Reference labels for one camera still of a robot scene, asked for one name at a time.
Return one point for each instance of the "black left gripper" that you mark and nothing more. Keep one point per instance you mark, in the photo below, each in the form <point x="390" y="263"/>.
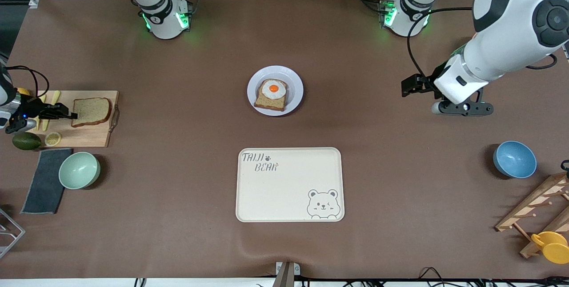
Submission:
<point x="421" y="83"/>

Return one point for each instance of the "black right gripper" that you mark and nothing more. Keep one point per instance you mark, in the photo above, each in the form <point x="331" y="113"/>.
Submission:
<point x="41" y="113"/>

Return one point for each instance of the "plain brown bread slice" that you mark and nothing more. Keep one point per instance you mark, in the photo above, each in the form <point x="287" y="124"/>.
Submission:
<point x="91" y="111"/>

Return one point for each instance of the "white round plate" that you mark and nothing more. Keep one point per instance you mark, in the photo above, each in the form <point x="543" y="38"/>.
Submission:
<point x="295" y="87"/>

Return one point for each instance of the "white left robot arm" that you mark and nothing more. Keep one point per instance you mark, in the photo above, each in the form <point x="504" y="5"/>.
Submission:
<point x="511" y="25"/>

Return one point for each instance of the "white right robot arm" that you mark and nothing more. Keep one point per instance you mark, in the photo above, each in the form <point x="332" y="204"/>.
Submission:
<point x="164" y="20"/>

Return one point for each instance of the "yellow plastic knife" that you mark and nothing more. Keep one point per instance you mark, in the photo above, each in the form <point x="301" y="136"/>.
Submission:
<point x="55" y="97"/>

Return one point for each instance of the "lemon slice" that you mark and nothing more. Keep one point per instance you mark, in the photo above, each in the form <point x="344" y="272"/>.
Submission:
<point x="53" y="139"/>

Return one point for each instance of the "yellow plastic fork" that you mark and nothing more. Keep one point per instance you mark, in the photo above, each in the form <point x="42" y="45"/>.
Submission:
<point x="35" y="126"/>

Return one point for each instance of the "wooden cutting board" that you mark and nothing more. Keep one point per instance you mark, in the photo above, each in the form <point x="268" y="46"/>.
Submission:
<point x="84" y="136"/>

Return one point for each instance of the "round yellow lemon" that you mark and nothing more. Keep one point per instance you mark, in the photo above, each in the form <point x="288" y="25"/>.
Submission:
<point x="24" y="92"/>

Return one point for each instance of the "green avocado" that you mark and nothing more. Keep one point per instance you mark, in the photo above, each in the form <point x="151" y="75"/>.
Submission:
<point x="26" y="141"/>

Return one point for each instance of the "pale green bowl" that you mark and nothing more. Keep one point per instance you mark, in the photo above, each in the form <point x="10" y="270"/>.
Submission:
<point x="79" y="170"/>

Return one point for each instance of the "dark grey cloth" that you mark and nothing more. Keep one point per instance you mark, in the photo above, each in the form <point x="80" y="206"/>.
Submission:
<point x="42" y="189"/>

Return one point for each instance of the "blue bowl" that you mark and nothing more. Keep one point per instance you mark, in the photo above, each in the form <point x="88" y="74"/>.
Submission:
<point x="514" y="159"/>

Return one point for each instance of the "fried egg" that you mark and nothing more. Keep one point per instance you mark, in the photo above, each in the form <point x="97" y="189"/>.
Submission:
<point x="273" y="89"/>

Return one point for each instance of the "bread slice under egg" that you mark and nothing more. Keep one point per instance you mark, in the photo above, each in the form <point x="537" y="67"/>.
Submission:
<point x="271" y="104"/>

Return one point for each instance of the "cream bear-print tray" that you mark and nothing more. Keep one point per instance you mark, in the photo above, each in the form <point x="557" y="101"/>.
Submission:
<point x="284" y="189"/>

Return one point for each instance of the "wooden drying rack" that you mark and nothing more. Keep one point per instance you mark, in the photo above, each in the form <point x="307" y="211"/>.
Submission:
<point x="533" y="205"/>

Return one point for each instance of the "brown table mat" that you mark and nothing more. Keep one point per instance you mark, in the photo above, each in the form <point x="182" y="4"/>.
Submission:
<point x="178" y="233"/>

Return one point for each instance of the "yellow plastic cup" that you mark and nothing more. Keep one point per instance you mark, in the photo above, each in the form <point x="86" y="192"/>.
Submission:
<point x="553" y="249"/>

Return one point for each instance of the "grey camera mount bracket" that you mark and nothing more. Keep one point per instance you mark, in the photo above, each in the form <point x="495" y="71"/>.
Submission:
<point x="286" y="273"/>

